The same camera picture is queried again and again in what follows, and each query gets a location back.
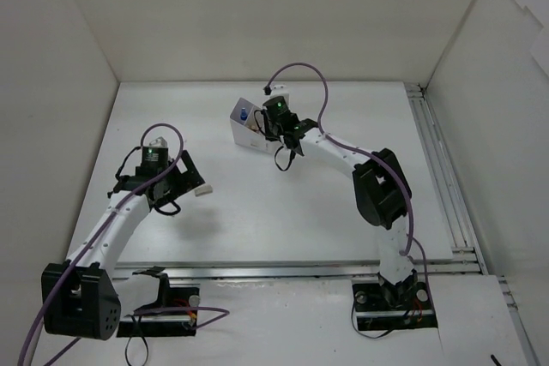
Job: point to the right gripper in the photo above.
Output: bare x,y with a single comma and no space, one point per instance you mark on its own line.
274,127

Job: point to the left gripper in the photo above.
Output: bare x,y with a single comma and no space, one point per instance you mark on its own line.
182,173

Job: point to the blue-capped clear spray bottle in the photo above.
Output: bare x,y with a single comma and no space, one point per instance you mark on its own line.
243,115

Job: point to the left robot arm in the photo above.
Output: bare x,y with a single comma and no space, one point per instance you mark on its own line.
80,298

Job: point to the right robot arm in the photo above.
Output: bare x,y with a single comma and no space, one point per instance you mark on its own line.
382,194

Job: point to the white three-compartment organizer box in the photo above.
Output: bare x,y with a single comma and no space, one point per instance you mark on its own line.
249,134

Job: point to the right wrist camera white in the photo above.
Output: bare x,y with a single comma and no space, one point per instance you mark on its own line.
274,90

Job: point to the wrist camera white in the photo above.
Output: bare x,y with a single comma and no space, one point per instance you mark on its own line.
159,142
274,90

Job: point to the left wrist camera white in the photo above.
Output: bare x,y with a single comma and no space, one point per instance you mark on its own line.
159,142

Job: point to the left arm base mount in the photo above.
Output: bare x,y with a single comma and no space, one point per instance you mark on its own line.
164,324

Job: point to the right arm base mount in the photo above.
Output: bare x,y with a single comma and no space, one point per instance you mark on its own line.
374,317

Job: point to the aluminium frame rail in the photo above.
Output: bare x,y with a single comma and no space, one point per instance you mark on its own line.
281,250

